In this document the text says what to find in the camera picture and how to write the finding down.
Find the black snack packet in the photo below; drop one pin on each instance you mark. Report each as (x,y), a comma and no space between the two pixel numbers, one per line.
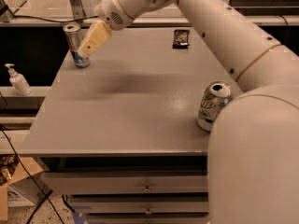
(181,39)

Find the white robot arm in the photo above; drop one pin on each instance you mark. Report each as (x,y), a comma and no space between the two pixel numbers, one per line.
(253,149)

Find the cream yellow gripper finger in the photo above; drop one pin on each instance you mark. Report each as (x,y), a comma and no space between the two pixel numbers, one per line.
(98,34)

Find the left grey metal bracket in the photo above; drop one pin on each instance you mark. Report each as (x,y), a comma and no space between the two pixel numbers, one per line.
(82,9)

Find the grey drawer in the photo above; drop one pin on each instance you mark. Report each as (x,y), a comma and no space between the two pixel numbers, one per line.
(125,182)
(141,204)
(148,219)

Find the silver blue redbull can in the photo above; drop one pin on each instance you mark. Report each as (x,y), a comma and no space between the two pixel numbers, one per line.
(74,36)

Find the grey drawer cabinet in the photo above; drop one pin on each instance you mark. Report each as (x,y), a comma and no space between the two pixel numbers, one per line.
(133,108)

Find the bottom grey drawer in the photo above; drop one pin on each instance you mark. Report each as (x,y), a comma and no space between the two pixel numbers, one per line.
(148,219)

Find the green white 7up can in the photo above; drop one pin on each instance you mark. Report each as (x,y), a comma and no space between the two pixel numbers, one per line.
(217,95)

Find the white pump soap bottle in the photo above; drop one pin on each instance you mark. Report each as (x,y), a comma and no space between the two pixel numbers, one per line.
(18,81)

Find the top grey drawer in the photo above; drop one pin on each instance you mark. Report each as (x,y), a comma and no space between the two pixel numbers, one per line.
(125,182)

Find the cardboard box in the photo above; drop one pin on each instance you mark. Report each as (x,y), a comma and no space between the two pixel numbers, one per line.
(20,190)

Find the middle grey drawer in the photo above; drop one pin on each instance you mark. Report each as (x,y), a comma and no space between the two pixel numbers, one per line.
(141,204)

